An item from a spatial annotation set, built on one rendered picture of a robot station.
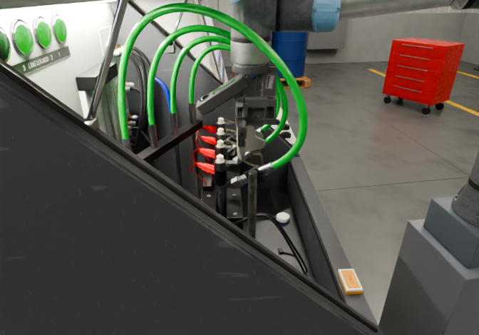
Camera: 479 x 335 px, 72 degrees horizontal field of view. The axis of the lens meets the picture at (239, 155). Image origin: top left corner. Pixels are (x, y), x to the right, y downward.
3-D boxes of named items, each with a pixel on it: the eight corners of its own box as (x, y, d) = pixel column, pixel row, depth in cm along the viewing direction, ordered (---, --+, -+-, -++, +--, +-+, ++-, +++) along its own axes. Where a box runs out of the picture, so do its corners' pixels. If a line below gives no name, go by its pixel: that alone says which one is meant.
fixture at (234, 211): (243, 266, 82) (243, 216, 75) (202, 267, 81) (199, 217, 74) (237, 191, 112) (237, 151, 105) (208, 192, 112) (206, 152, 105)
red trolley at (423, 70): (379, 102, 472) (391, 39, 434) (398, 98, 495) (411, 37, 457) (427, 116, 421) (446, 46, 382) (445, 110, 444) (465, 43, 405)
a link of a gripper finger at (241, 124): (245, 149, 68) (245, 108, 64) (237, 150, 68) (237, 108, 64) (244, 140, 72) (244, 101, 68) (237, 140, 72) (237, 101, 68)
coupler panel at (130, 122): (131, 149, 91) (112, 29, 77) (119, 149, 91) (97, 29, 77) (142, 131, 102) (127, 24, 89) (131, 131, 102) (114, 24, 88)
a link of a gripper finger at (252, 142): (265, 166, 71) (266, 126, 67) (237, 167, 71) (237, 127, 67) (263, 160, 74) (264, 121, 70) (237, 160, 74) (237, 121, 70)
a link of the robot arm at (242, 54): (231, 43, 59) (229, 38, 66) (231, 69, 61) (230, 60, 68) (272, 43, 59) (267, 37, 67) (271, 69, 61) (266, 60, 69)
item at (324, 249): (363, 383, 61) (380, 326, 54) (340, 385, 61) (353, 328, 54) (296, 197, 116) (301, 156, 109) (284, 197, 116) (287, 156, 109)
